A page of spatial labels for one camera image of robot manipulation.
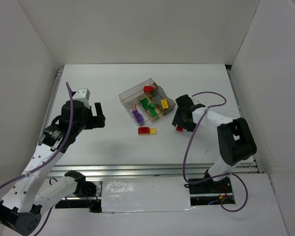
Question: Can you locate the yellow curved lego brick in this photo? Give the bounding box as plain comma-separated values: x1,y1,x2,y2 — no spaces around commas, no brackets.
160,99,169,110

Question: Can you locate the green lego plate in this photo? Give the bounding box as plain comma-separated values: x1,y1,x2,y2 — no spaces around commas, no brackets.
149,109,158,117

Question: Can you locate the yellow lego plate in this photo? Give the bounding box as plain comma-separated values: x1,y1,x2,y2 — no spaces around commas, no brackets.
149,128,157,135

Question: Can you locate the small green lego brick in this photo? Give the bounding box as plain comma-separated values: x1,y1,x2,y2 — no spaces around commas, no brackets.
143,104,150,110

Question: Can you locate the purple lego brick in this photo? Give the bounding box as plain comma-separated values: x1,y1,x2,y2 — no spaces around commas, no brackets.
132,111,144,125

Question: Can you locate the red arch lego brick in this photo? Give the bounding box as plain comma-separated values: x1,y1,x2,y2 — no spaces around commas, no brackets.
138,127,150,135

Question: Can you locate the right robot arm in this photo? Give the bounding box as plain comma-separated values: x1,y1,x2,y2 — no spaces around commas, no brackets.
172,91,257,186

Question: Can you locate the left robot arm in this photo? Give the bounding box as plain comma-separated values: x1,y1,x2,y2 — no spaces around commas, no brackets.
0,100,105,236

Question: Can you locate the dark grey container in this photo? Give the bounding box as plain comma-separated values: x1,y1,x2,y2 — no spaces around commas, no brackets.
150,86,176,115

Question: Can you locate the clear smoky container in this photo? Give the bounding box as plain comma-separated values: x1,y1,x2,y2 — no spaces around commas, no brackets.
118,78,158,110

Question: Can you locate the clear small container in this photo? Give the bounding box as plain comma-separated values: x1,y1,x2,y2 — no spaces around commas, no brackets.
127,102,152,126

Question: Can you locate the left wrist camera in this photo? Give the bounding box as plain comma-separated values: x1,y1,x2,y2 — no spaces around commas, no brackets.
73,88,90,109

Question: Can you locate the aluminium rail frame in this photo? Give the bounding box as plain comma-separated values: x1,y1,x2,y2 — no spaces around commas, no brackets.
49,63,265,177

